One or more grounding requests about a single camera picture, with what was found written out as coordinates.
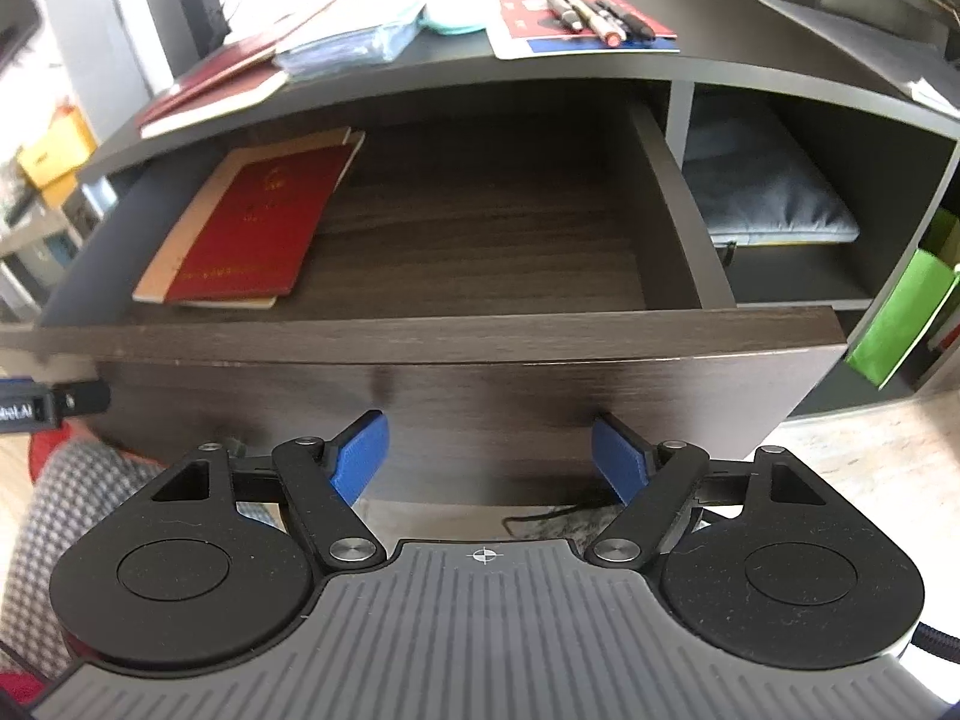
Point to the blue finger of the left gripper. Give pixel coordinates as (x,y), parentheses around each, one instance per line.
(16,387)

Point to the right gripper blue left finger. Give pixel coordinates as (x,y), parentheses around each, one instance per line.
(354,456)

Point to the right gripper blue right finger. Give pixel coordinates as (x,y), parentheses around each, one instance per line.
(620,455)

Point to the dark wood drawer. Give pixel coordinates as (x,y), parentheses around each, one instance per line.
(492,284)

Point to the dark red certificate book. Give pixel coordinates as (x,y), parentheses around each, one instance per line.
(224,63)

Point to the red round stool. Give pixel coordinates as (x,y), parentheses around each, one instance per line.
(42,444)

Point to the grey checkered cloth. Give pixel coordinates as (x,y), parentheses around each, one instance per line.
(80,483)

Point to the tan paper folder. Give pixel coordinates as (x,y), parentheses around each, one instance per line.
(158,275)

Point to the yellow box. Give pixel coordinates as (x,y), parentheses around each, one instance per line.
(65,146)

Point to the red certificate folder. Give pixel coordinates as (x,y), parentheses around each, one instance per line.
(254,243)

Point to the dark blue cushion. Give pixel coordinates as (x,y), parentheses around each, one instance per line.
(753,183)

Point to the green paper bag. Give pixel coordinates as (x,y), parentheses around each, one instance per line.
(904,317)

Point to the brown leather notebook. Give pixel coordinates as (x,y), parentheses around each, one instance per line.
(249,88)

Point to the red cap marker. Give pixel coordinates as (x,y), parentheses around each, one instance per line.
(609,33)

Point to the black marker pen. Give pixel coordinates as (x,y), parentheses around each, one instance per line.
(650,34)

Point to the red blue booklet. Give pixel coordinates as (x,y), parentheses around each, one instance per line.
(527,29)

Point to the white teal round dish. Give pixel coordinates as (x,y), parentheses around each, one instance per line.
(459,17)

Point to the silver black pen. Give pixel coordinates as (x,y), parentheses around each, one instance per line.
(566,15)

